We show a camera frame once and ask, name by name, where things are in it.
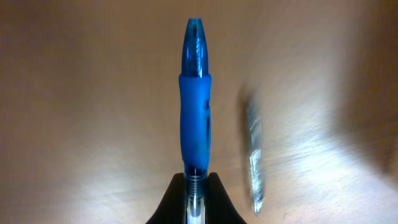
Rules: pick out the blue pen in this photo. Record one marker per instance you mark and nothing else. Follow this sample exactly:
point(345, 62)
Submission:
point(195, 118)

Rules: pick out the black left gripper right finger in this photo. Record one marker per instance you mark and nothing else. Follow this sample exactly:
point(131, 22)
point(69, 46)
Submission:
point(219, 207)

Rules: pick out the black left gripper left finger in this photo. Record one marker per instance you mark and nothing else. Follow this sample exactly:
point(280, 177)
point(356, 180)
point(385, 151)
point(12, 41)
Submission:
point(172, 208)

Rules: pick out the dark grey pen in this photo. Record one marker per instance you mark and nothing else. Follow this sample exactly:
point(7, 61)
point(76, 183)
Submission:
point(251, 128)

